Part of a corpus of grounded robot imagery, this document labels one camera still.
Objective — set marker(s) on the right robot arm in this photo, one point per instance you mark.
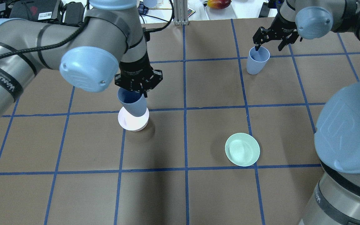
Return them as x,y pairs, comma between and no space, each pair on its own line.
336,196

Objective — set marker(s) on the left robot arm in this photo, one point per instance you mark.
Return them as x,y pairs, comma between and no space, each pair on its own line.
108,46

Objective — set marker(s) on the white remote control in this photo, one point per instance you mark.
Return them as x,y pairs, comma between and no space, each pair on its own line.
190,11

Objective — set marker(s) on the black power adapter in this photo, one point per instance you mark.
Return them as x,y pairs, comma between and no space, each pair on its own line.
265,9

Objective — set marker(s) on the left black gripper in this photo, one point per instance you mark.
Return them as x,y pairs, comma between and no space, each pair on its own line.
135,70

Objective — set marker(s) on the aluminium frame post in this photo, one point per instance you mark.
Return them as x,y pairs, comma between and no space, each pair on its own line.
180,12

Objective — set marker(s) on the pink bowl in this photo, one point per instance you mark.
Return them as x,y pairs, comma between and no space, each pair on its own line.
132,123

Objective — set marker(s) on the blue cup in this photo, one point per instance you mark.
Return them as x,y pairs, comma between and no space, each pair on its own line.
135,103
257,59

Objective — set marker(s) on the red yellow mango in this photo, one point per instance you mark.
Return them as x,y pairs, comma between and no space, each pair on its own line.
218,4

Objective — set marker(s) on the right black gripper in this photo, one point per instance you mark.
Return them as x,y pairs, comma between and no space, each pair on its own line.
284,28

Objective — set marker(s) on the green bowl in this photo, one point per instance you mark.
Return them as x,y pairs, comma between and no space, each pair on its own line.
242,149

